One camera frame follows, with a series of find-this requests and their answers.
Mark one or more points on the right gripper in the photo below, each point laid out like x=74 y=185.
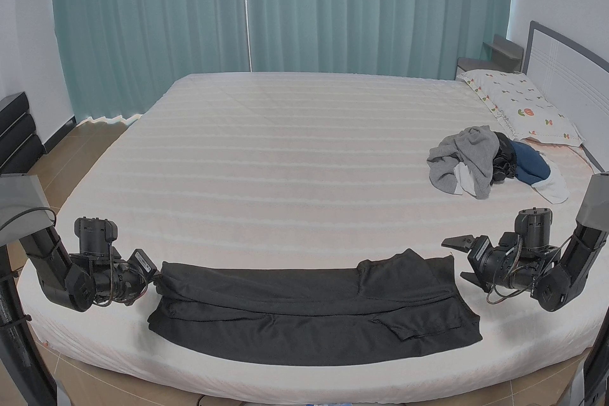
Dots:
x=492 y=268

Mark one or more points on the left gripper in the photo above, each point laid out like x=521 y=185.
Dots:
x=138 y=280

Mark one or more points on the black T-shirt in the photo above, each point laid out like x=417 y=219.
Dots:
x=309 y=299

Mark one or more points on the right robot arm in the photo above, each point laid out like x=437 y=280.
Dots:
x=571 y=271

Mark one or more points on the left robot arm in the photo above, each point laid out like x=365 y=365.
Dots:
x=52 y=271

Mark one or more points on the pile of clothes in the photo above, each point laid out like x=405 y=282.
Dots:
x=466 y=152

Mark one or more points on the bed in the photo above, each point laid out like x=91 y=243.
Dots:
x=285 y=156

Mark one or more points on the white printed pillow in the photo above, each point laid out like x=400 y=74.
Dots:
x=518 y=104

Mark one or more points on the black chest of drawers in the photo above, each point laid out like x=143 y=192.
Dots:
x=19 y=137

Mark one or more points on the grey bedside table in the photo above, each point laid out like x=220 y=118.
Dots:
x=504 y=48

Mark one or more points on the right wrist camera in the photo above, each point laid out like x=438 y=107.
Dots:
x=508 y=242

